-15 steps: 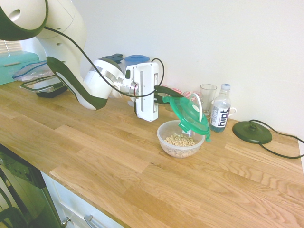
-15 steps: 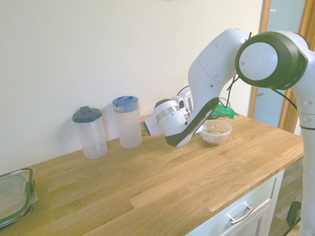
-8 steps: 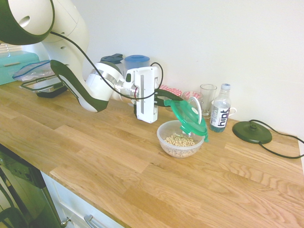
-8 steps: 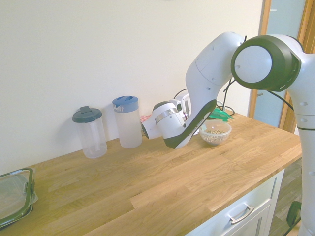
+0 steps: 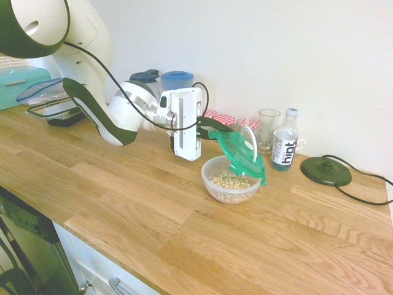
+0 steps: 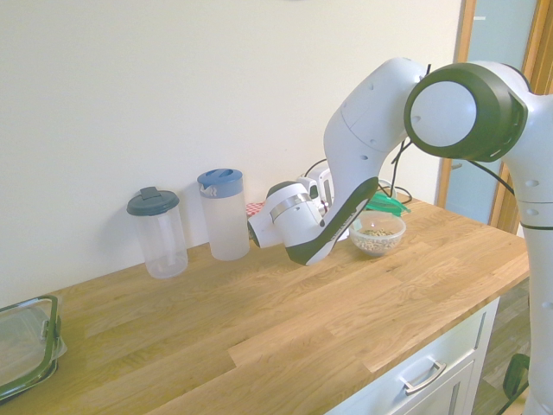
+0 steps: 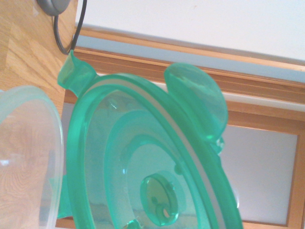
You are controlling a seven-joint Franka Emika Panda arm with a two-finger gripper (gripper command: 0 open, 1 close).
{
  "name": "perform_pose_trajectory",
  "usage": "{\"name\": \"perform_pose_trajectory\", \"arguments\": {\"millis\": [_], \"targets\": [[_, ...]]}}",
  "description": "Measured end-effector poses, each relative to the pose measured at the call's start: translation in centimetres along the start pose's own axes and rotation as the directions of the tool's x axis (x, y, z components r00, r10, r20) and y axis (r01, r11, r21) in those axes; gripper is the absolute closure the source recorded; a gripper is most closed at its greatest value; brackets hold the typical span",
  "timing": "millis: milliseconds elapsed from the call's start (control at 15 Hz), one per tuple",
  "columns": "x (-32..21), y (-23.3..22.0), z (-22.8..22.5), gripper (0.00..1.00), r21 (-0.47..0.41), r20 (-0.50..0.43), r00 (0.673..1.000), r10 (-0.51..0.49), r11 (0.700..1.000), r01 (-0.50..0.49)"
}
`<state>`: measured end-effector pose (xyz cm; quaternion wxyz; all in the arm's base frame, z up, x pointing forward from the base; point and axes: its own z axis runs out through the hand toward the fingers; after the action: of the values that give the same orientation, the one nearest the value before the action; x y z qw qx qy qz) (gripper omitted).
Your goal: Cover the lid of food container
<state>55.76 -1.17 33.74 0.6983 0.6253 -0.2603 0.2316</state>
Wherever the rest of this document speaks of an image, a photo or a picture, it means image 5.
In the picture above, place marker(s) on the white mug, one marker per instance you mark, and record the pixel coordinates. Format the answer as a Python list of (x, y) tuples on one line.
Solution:
[(301, 143)]

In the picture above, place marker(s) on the clear drinking glass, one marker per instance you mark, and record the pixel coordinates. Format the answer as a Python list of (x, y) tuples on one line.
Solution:
[(268, 129)]

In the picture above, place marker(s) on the clear zip bag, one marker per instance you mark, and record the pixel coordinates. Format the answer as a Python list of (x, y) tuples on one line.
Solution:
[(40, 92)]

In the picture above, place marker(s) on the dark dishwasher front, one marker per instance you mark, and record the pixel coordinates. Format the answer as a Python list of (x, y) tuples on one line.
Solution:
[(33, 239)]

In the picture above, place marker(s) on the green round container lid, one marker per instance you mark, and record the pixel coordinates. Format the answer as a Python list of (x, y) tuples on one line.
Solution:
[(242, 159)]

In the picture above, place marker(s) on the hint water bottle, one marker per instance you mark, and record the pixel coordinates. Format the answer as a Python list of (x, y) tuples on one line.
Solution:
[(284, 150)]

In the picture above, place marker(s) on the clear pitcher blue lid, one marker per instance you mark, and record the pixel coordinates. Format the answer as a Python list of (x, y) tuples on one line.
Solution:
[(176, 80)]

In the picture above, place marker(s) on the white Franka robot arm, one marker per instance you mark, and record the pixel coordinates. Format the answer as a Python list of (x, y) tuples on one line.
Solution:
[(92, 46)]

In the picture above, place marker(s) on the silver cabinet knob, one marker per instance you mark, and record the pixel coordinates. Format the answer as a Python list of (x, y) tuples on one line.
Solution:
[(84, 286)]

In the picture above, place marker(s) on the clear plastic food bowl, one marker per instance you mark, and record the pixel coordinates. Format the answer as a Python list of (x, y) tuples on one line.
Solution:
[(215, 192)]

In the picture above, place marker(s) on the clear pitcher dark lid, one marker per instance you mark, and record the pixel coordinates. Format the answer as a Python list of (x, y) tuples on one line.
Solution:
[(144, 75)]

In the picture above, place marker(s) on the teal bread box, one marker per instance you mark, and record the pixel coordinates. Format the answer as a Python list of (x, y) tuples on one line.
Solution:
[(18, 83)]

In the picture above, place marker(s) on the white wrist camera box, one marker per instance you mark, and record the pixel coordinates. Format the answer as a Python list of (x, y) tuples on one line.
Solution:
[(163, 104)]

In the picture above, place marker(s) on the clear container with blue lid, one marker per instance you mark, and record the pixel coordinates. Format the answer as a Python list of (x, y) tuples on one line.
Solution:
[(58, 113)]

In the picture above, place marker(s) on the jar red checkered lid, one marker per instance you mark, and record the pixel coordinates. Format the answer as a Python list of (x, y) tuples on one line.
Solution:
[(225, 120), (247, 123), (208, 114)]

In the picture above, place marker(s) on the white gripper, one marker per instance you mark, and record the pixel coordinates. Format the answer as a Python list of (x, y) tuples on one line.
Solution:
[(187, 123)]

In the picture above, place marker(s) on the black kettle base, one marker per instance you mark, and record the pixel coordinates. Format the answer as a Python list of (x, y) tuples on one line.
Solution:
[(325, 172)]

